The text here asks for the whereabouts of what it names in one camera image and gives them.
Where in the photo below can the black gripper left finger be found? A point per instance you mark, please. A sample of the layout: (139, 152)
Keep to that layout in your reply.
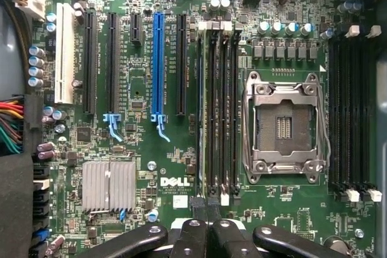
(193, 240)

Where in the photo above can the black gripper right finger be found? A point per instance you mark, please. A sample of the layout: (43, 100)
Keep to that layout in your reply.
(226, 240)

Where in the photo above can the installed green RAM stick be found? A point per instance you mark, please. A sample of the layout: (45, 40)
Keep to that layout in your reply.
(201, 104)

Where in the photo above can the green Dell motherboard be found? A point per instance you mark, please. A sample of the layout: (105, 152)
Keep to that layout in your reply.
(169, 155)

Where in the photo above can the silver finned chipset heatsink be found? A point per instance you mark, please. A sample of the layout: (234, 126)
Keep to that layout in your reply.
(109, 185)

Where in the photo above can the round coin battery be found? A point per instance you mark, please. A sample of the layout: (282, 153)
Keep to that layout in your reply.
(334, 247)

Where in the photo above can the silver CPU socket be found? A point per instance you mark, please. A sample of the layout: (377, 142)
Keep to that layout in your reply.
(285, 125)

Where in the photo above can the blue SATA port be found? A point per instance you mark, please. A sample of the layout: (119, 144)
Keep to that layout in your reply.
(40, 236)

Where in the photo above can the long black expansion slot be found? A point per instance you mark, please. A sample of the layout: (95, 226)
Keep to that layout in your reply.
(90, 61)
(181, 64)

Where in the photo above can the black expansion slot blue latch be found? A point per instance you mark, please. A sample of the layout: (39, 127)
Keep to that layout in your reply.
(113, 61)

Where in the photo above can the black main power plug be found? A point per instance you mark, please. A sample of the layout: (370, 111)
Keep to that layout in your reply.
(32, 119)

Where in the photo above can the short black expansion slot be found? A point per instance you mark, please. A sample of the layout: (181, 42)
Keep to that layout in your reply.
(136, 28)

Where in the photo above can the white PCI expansion slot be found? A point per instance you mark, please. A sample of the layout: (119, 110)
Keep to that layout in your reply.
(65, 52)

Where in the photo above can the grey PC case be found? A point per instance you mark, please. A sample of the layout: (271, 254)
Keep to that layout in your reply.
(10, 58)

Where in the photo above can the white power connector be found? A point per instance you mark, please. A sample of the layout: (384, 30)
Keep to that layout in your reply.
(31, 1)

